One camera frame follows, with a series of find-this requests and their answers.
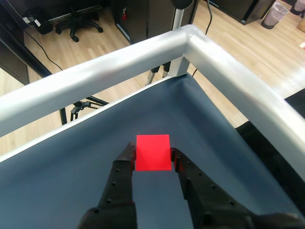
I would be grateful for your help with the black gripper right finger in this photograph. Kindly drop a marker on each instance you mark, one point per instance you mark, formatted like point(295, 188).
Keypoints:
point(207, 198)

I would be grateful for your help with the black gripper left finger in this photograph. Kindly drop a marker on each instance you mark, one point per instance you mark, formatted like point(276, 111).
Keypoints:
point(116, 190)

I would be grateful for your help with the red cube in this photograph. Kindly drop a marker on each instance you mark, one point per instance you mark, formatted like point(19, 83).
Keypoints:
point(153, 152)

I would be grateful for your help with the cardboard box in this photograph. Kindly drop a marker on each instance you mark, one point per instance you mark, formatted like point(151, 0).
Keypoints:
point(302, 23)

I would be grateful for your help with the dark blue-grey table mat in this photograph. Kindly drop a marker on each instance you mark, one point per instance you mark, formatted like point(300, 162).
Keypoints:
point(95, 155)

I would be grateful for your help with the black cloth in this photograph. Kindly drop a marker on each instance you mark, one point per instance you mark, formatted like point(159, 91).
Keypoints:
point(269, 152)

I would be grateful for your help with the black tripod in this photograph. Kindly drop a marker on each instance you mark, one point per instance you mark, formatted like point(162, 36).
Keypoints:
point(77, 108)

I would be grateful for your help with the black desk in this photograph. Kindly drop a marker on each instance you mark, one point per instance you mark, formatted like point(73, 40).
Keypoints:
point(12, 59)

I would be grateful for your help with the black cabinet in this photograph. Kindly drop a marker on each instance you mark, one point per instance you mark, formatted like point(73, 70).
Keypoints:
point(135, 19)
point(238, 9)

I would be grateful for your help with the red fire extinguisher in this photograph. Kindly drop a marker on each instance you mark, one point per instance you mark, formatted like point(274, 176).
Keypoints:
point(124, 14)

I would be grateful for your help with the black office chair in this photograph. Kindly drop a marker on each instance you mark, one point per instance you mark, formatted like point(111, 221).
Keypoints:
point(76, 19)

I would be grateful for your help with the silver and black stand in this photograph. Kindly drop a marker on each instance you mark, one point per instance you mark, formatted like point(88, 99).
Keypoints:
point(178, 19)

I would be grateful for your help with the trash bin with bag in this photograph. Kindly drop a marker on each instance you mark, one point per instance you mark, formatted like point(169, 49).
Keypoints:
point(274, 16)

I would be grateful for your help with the silver metal table frame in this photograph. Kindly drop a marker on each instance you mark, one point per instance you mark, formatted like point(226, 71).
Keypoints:
point(95, 74)

